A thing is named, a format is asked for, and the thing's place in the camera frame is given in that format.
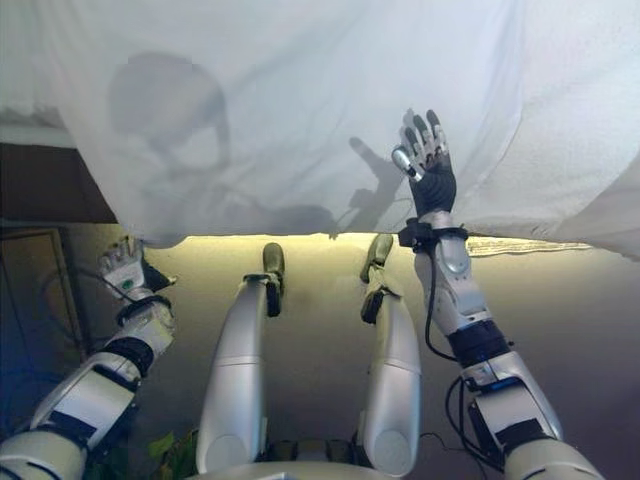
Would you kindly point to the white fitted bed sheet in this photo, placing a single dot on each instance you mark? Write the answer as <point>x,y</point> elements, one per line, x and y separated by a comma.
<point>30,134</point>

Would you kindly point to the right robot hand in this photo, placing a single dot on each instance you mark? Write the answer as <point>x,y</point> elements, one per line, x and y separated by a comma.
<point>435,185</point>

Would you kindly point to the brown upholstered bed frame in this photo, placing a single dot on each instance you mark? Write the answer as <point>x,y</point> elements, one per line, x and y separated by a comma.
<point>50,190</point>

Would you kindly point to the beige bedspread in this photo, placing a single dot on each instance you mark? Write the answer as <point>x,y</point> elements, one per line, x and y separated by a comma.
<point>615,225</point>

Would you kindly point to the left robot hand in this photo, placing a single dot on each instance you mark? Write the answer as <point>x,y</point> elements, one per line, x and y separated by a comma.
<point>127,272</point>

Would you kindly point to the small pale fringed rug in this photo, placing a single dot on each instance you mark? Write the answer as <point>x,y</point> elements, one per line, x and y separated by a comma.
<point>525,247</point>

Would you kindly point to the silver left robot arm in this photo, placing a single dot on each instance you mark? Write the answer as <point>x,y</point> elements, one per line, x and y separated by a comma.
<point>90,395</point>

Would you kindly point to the wooden nightstand with drawers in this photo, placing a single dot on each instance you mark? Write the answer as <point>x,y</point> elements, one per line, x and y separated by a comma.
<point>30,280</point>

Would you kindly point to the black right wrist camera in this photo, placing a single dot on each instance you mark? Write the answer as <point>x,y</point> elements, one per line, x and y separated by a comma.
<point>415,234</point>

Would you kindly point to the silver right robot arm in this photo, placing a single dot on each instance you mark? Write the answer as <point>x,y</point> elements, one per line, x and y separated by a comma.
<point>460,285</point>

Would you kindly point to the white duvet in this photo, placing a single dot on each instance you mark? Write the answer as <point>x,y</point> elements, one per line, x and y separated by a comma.
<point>300,75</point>

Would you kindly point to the silver right robot leg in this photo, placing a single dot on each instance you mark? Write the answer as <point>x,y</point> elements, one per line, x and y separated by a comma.
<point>392,380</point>

